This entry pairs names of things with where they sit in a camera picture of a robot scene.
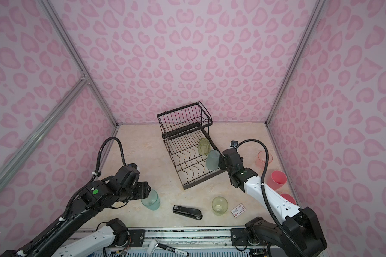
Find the aluminium frame left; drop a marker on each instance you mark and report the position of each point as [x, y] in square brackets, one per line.
[36, 73]

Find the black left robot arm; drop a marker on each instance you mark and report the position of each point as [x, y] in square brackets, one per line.
[85, 204]

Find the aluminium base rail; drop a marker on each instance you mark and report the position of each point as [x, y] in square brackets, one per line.
[117, 235]

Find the teal clear cup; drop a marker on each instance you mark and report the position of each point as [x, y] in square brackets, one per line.
[152, 202]
[212, 162]

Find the yellow-green cup front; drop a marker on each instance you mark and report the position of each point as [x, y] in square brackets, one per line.
[219, 206]

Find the small red white card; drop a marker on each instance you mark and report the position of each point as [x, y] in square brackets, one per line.
[238, 210]

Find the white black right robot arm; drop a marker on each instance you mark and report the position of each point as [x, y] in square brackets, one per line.
[295, 230]

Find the black marker pen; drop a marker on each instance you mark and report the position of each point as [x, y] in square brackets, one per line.
[154, 244]

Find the aluminium corner frame right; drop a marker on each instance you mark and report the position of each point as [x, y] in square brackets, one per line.
[316, 14]

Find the yellow-green clear cup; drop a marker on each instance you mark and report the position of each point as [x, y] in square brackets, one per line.
[204, 146]

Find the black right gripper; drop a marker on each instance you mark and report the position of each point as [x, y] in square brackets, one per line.
[225, 157]

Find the clear pink plastic cup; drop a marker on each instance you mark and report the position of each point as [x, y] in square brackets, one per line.
[262, 158]

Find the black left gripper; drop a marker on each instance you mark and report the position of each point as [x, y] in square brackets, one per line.
[145, 190]

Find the black stapler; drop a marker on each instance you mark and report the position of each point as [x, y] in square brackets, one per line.
[188, 212]

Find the black wire dish rack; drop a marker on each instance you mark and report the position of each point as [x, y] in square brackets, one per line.
[182, 130]

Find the opaque pink cup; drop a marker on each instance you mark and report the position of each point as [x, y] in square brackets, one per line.
[288, 197]
[277, 180]

